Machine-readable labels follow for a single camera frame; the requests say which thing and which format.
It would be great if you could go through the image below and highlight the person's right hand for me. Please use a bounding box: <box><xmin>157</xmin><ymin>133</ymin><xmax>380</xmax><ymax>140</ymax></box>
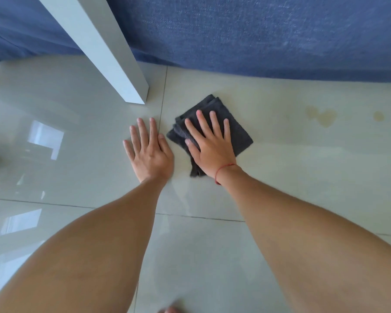
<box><xmin>184</xmin><ymin>110</ymin><xmax>245</xmax><ymax>180</ymax></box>

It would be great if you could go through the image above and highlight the person's left hand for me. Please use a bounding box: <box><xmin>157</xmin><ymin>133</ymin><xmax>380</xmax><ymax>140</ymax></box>
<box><xmin>123</xmin><ymin>118</ymin><xmax>175</xmax><ymax>185</ymax></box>

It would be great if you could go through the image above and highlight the person's left forearm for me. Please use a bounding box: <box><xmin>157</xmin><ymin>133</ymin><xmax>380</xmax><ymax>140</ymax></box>
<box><xmin>0</xmin><ymin>177</ymin><xmax>169</xmax><ymax>313</ymax></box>

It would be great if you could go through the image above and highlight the blue fabric curtain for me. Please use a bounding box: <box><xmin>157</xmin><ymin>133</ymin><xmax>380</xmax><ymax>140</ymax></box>
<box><xmin>0</xmin><ymin>0</ymin><xmax>391</xmax><ymax>83</ymax></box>

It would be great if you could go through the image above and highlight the white table leg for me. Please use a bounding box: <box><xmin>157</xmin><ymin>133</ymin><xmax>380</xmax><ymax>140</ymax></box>
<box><xmin>36</xmin><ymin>0</ymin><xmax>149</xmax><ymax>105</ymax></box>

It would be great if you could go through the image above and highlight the person's right forearm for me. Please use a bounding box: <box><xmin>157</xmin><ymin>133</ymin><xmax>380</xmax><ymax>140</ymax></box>
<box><xmin>216</xmin><ymin>165</ymin><xmax>391</xmax><ymax>313</ymax></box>

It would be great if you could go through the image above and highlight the red string bracelet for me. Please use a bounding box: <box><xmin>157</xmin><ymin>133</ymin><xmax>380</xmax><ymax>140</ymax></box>
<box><xmin>214</xmin><ymin>163</ymin><xmax>237</xmax><ymax>186</ymax></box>

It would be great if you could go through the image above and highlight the dark grey cloth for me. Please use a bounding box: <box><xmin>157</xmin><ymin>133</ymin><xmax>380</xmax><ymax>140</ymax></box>
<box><xmin>166</xmin><ymin>94</ymin><xmax>253</xmax><ymax>178</ymax></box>

